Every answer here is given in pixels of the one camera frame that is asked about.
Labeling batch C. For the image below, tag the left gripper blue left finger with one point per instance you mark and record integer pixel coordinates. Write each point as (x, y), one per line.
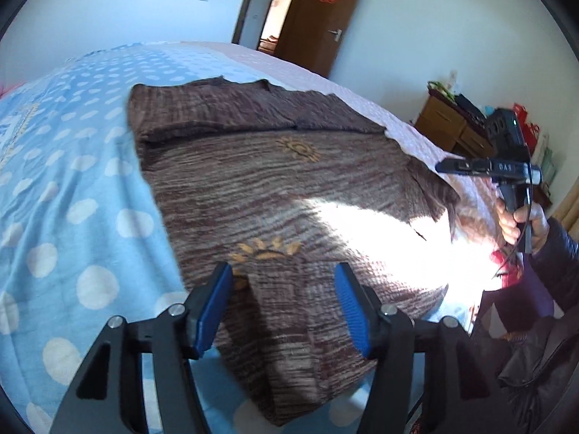
(106, 395)

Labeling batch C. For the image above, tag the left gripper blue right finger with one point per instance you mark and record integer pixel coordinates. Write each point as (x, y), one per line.
(460, 394)

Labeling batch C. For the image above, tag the brown knit sun-pattern sweater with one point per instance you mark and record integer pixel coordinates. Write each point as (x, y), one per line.
(284, 185)

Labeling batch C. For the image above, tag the dark jacket sleeve forearm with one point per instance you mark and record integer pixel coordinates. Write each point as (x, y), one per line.
(536, 365)

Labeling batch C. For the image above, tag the person's right hand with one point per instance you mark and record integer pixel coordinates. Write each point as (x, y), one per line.
(533, 215)

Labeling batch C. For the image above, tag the red patterned bag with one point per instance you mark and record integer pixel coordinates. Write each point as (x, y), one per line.
(530, 131)

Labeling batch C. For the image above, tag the brown wooden dresser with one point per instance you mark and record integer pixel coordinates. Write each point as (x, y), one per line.
(444, 126)

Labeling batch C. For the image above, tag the blue pink polka-dot bedsheet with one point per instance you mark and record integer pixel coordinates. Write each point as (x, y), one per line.
(81, 237)

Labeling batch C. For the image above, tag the brown wooden door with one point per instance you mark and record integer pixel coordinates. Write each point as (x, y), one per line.
(305, 39)

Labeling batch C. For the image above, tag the black camera module on gripper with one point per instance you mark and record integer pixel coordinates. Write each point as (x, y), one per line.
(505, 134)

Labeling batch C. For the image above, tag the silver door handle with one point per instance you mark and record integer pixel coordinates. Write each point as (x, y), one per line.
(337, 34)

